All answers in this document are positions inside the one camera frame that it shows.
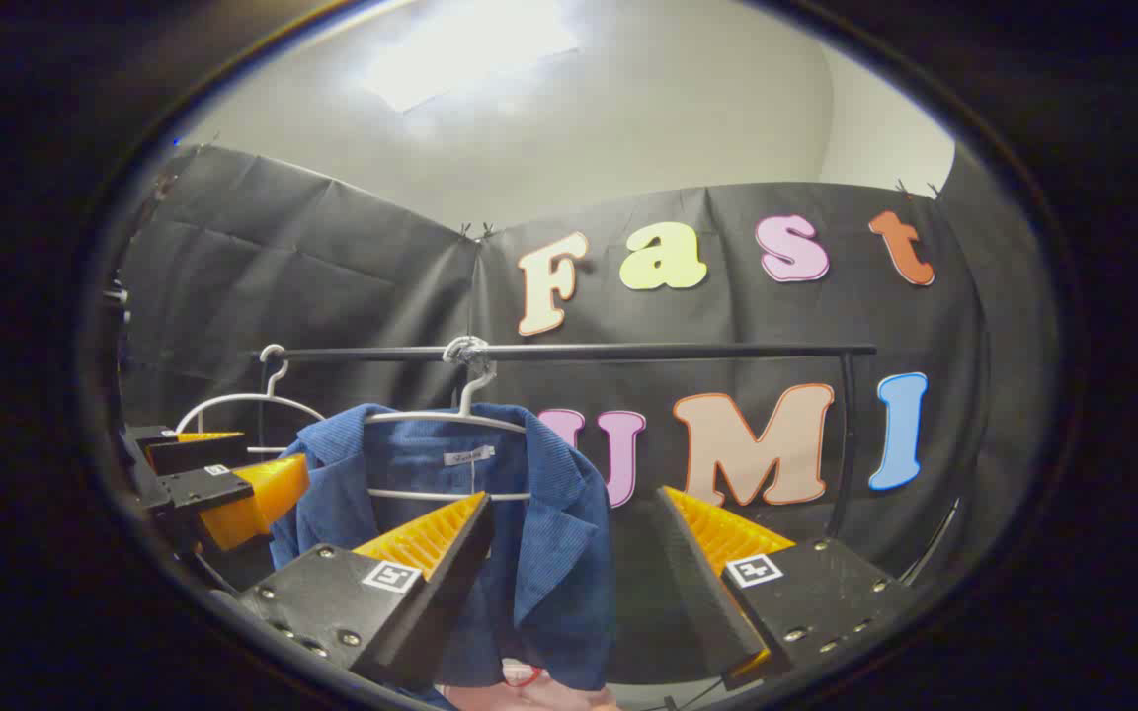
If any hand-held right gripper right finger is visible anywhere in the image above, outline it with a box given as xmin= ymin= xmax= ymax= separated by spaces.
xmin=653 ymin=484 xmax=918 ymax=692

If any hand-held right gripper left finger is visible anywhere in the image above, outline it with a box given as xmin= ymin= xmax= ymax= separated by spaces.
xmin=236 ymin=491 xmax=497 ymax=689

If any blue corduroy jacket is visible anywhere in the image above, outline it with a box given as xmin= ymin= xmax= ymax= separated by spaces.
xmin=268 ymin=400 xmax=619 ymax=692

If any plain white plastic hanger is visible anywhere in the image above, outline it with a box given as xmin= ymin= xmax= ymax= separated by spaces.
xmin=174 ymin=343 xmax=329 ymax=457

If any white hanger with taped hook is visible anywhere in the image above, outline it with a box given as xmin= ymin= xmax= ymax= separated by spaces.
xmin=362 ymin=336 xmax=532 ymax=503

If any pink cloth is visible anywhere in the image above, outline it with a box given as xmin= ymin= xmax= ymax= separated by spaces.
xmin=436 ymin=676 xmax=621 ymax=711

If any black backdrop cloth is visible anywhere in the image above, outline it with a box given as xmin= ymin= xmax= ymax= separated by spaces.
xmin=120 ymin=143 xmax=1059 ymax=682

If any black clothes rail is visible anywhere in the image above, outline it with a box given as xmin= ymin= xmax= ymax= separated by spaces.
xmin=251 ymin=341 xmax=878 ymax=542

